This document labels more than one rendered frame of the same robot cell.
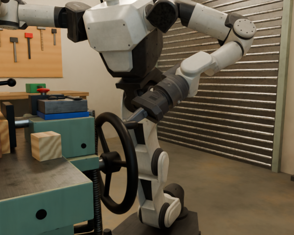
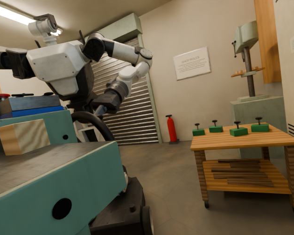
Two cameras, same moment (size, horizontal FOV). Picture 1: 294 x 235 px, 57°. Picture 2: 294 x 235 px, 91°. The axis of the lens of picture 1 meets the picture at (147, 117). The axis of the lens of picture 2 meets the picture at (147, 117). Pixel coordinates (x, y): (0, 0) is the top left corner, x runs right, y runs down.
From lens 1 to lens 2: 0.27 m
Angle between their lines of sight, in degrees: 26
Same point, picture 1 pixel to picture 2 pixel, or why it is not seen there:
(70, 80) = not seen: hidden behind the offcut
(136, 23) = (75, 55)
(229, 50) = (142, 65)
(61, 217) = (92, 199)
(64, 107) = (35, 103)
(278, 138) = (157, 126)
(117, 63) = (65, 88)
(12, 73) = not seen: outside the picture
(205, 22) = (122, 51)
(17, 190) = not seen: outside the picture
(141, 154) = not seen: hidden behind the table
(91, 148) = (73, 138)
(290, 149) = (164, 130)
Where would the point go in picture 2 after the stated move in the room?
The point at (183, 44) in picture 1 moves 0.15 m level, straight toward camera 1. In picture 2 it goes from (95, 90) to (95, 89)
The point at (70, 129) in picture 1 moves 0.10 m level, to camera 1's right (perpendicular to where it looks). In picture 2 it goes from (47, 123) to (94, 114)
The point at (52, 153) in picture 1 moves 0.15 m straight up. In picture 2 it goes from (37, 141) to (8, 43)
